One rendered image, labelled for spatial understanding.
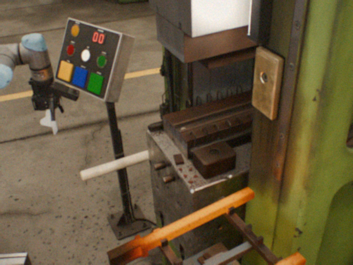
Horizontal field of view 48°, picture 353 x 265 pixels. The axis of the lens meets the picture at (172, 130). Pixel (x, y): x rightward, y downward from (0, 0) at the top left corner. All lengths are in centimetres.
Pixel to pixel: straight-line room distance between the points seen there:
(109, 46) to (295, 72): 88
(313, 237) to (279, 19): 64
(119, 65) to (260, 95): 73
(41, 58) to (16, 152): 181
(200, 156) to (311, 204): 36
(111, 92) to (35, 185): 132
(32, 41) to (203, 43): 57
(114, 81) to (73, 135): 160
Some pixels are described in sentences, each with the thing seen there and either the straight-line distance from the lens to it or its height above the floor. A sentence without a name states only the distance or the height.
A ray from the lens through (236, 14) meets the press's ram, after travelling 114.
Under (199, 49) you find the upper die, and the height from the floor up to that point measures 130.
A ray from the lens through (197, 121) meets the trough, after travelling 141.
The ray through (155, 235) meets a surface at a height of 97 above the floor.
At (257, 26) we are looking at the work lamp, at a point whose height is 142.
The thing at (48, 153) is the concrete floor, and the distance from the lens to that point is 308.
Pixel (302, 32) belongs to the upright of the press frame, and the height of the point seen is 144.
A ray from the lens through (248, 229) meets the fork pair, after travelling 108.
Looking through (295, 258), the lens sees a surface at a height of 97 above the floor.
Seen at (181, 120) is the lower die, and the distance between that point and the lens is 142.
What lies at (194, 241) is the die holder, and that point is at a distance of 141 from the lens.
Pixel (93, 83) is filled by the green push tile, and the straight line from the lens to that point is 168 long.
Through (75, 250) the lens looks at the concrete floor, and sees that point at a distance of 236.
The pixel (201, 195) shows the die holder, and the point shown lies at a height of 88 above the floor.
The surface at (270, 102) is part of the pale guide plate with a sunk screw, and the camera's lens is 105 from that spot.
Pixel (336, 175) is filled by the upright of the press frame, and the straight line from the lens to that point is 114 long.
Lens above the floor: 177
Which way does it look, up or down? 35 degrees down
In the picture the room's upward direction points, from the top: 3 degrees counter-clockwise
